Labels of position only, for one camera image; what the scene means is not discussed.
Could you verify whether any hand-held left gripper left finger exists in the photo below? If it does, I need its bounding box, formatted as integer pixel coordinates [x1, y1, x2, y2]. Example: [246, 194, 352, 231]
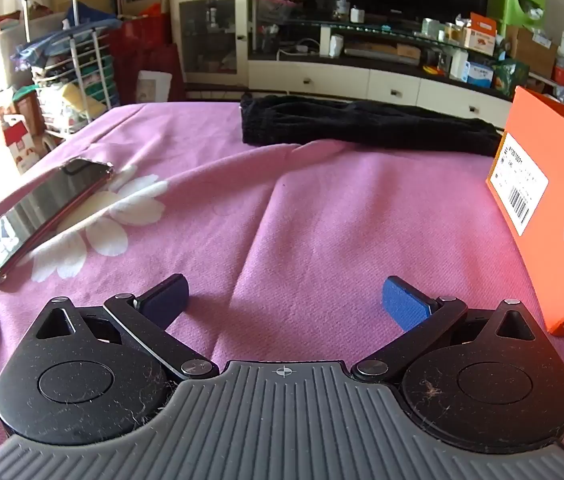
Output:
[34, 273, 220, 381]

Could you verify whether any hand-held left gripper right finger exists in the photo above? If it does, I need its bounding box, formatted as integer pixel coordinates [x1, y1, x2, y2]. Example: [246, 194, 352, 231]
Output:
[352, 275, 538, 385]

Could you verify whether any orange cardboard box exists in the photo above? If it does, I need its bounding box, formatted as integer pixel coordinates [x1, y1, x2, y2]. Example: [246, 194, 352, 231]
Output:
[486, 86, 564, 337]

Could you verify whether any pink floral blanket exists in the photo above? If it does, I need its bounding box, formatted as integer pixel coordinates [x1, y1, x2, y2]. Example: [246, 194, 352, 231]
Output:
[0, 101, 564, 466]

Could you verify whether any smartphone in clear case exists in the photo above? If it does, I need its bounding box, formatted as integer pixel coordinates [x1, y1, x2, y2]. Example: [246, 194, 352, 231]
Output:
[0, 157, 114, 286]

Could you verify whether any black cloth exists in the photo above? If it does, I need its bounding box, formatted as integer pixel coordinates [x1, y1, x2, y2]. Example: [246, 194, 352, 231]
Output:
[239, 92, 505, 157]

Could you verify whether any white paper bag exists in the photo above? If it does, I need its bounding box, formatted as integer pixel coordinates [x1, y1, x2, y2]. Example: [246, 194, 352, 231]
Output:
[135, 70, 173, 106]

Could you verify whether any white television stand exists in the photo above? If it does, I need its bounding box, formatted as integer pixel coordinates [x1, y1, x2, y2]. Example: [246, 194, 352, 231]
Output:
[169, 0, 515, 116]

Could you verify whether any metal trolley cart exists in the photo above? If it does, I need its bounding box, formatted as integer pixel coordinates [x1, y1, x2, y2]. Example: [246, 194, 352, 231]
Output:
[12, 0, 122, 136]

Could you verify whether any blue tissue box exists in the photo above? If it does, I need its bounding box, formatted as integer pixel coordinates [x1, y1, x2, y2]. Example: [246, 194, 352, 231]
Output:
[466, 61, 494, 86]

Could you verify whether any green snack bag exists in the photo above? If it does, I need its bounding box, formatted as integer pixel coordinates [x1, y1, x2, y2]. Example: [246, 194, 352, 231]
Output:
[492, 59, 530, 96]

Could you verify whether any red shopping bag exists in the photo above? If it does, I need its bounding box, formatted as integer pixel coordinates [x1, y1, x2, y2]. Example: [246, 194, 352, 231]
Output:
[106, 12, 185, 106]

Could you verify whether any white glass-door cabinet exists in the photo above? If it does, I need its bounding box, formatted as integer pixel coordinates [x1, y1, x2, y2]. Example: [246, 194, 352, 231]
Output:
[169, 0, 253, 90]

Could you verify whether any white and orange carton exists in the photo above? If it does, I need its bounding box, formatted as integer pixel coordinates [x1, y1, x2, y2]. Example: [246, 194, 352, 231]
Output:
[463, 12, 499, 56]

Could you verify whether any brown cardboard box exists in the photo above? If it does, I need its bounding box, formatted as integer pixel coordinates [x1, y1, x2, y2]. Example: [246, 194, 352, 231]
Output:
[504, 25, 558, 80]

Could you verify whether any clear plastic storage box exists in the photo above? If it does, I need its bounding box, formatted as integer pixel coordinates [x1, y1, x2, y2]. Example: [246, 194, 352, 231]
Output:
[0, 12, 70, 96]

